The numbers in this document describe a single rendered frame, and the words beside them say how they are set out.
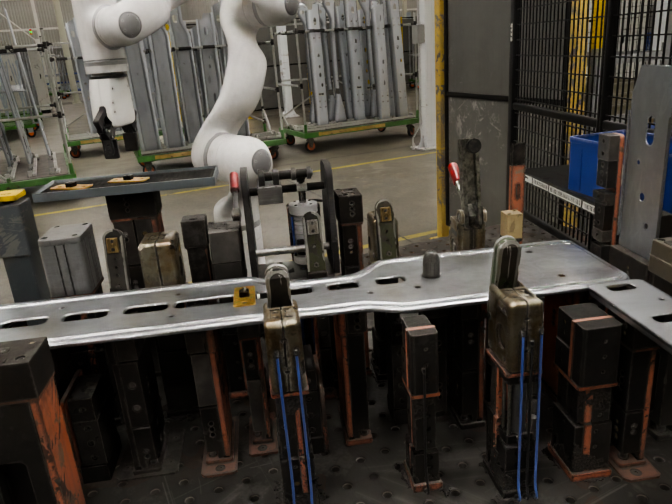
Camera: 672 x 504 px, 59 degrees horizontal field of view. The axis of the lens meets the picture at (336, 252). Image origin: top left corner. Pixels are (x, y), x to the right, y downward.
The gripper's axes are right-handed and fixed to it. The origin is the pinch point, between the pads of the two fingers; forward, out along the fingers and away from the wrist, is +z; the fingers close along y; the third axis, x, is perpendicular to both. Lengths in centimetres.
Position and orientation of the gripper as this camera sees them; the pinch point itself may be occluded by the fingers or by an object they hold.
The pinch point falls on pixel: (122, 150)
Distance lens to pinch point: 137.9
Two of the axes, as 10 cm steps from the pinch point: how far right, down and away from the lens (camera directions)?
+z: 0.7, 9.4, 3.3
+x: 9.9, -0.2, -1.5
